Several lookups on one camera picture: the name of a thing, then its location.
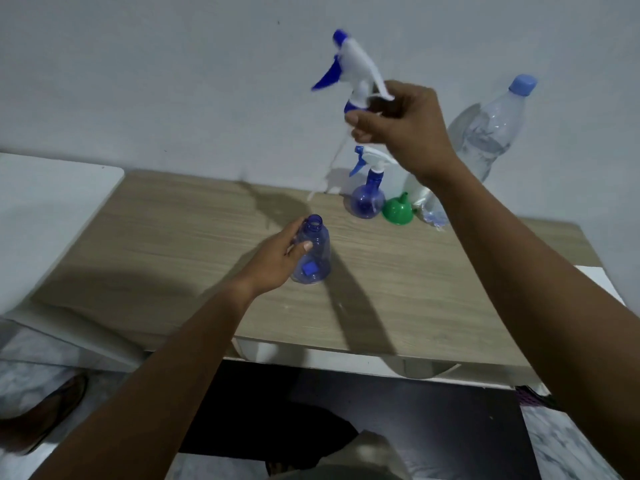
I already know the person's left hand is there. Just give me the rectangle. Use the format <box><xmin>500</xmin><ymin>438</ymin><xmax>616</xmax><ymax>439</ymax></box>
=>
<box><xmin>231</xmin><ymin>217</ymin><xmax>314</xmax><ymax>298</ymax></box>

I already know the person's right hand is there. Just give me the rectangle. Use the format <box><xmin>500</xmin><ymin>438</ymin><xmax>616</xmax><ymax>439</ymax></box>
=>
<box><xmin>344</xmin><ymin>80</ymin><xmax>462</xmax><ymax>186</ymax></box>

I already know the white blue trigger spray head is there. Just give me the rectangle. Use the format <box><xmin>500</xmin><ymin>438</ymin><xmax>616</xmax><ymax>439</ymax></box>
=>
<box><xmin>306</xmin><ymin>29</ymin><xmax>396</xmax><ymax>203</ymax></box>

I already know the person's right forearm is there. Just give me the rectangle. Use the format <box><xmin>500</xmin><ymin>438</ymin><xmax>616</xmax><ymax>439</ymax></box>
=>
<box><xmin>424</xmin><ymin>154</ymin><xmax>640</xmax><ymax>480</ymax></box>

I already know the person's left forearm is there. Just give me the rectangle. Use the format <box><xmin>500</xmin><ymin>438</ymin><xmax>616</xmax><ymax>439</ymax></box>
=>
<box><xmin>30</xmin><ymin>279</ymin><xmax>257</xmax><ymax>480</ymax></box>

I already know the blue spray bottle with trigger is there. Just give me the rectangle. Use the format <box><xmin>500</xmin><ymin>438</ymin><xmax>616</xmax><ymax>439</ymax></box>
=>
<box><xmin>343</xmin><ymin>146</ymin><xmax>401</xmax><ymax>219</ymax></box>

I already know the green plastic funnel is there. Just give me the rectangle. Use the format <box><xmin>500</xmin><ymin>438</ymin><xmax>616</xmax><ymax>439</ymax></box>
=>
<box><xmin>382</xmin><ymin>192</ymin><xmax>415</xmax><ymax>226</ymax></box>

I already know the clear water bottle blue cap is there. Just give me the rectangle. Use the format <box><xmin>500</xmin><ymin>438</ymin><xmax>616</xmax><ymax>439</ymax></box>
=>
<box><xmin>404</xmin><ymin>74</ymin><xmax>539</xmax><ymax>229</ymax></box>

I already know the black floor mat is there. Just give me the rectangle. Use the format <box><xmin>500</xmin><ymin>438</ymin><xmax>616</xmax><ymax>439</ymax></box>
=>
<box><xmin>177</xmin><ymin>360</ymin><xmax>543</xmax><ymax>480</ymax></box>

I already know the person's grey clothing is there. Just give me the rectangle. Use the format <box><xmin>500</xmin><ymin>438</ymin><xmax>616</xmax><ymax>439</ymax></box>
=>
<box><xmin>270</xmin><ymin>430</ymin><xmax>414</xmax><ymax>480</ymax></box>

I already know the white side table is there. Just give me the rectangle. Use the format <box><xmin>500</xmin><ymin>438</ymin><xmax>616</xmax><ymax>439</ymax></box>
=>
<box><xmin>0</xmin><ymin>153</ymin><xmax>147</xmax><ymax>371</ymax></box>

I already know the purple patterned cloth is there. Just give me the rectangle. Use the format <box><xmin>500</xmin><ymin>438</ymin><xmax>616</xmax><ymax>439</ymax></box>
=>
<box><xmin>514</xmin><ymin>385</ymin><xmax>564</xmax><ymax>412</ymax></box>

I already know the brown shoe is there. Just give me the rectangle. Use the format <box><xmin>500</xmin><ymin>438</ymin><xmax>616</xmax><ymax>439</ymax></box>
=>
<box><xmin>0</xmin><ymin>372</ymin><xmax>90</xmax><ymax>456</ymax></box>

